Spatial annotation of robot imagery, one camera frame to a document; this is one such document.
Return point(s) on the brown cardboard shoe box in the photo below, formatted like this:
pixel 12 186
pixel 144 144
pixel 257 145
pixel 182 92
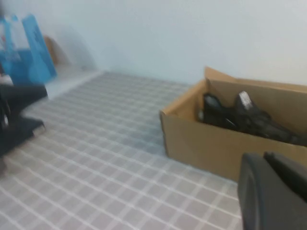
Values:
pixel 216 148

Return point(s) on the brown cardboard piece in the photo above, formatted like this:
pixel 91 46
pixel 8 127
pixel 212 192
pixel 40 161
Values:
pixel 56 52

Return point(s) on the black knit sneaker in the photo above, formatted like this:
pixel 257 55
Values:
pixel 275 134

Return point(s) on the blue and white box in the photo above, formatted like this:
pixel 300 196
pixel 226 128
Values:
pixel 12 48

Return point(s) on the black sneaker white tongue label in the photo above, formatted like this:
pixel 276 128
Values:
pixel 242 105

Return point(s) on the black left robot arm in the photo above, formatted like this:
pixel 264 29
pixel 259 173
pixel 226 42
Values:
pixel 14 107

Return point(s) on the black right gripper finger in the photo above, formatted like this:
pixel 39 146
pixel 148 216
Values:
pixel 275 196

